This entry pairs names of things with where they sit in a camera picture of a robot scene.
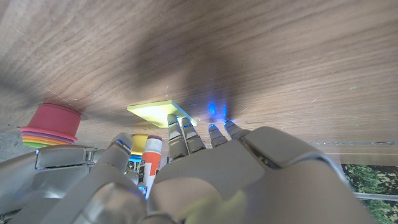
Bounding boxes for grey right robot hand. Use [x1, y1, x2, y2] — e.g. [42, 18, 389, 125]
[0, 144, 97, 224]

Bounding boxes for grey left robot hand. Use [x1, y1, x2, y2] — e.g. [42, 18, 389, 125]
[9, 114, 377, 224]

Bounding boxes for orange and white glue stick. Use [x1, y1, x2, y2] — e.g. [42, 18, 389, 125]
[136, 134, 164, 200]

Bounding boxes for yellow sticky note pad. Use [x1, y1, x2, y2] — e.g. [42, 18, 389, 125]
[126, 100, 198, 129]

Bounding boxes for pink rainbow toy cup stack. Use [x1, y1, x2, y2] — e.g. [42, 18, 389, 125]
[20, 103, 82, 149]

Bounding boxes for yellow and blue toy cups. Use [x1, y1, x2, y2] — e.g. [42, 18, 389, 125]
[129, 133, 149, 164]

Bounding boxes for printed window backdrop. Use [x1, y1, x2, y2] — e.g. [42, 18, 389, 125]
[340, 163, 398, 224]

